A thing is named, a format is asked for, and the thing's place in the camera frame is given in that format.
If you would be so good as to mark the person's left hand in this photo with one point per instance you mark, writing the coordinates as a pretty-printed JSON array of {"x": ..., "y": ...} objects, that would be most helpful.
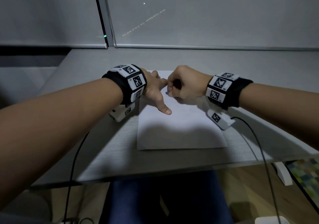
[{"x": 152, "y": 89}]

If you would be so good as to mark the person's right hand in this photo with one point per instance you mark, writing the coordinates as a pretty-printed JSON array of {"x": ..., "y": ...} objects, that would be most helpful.
[{"x": 192, "y": 84}]

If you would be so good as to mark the person's right fingers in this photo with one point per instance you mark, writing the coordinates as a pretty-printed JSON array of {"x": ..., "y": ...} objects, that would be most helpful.
[{"x": 175, "y": 80}]

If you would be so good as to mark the person's left middle finger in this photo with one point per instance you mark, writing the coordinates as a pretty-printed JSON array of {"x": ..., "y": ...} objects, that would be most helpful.
[{"x": 155, "y": 74}]

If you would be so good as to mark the person's left thumb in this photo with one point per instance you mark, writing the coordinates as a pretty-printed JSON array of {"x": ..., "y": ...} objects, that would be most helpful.
[{"x": 162, "y": 104}]

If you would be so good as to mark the white sheet of paper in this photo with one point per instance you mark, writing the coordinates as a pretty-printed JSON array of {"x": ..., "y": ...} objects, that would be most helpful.
[{"x": 179, "y": 129}]

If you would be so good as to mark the person's right forearm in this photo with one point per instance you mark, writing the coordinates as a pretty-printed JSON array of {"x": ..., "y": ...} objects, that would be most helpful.
[{"x": 279, "y": 106}]

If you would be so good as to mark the person's left forearm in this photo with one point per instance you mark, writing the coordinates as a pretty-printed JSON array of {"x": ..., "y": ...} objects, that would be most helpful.
[{"x": 54, "y": 121}]

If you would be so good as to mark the black wristband with marker tiles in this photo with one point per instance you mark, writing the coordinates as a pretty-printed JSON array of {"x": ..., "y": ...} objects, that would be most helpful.
[
  {"x": 133, "y": 80},
  {"x": 220, "y": 86}
]

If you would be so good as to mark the grey roller blind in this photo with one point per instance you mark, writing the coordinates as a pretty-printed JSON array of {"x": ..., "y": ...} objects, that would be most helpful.
[
  {"x": 211, "y": 14},
  {"x": 47, "y": 12}
]

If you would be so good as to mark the person's blue trousers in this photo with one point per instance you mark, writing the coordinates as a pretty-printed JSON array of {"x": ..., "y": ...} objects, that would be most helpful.
[{"x": 164, "y": 199}]

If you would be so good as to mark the white table foot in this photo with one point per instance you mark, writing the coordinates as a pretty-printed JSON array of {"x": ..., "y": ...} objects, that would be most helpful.
[{"x": 282, "y": 174}]

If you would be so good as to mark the white box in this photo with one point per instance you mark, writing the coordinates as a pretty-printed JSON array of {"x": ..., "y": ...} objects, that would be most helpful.
[{"x": 271, "y": 220}]

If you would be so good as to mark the colourful checked mat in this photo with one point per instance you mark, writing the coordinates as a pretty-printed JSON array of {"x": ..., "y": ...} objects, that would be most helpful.
[{"x": 305, "y": 176}]

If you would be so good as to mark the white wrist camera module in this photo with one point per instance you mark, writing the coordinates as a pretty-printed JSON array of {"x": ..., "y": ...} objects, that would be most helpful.
[
  {"x": 122, "y": 113},
  {"x": 220, "y": 120}
]

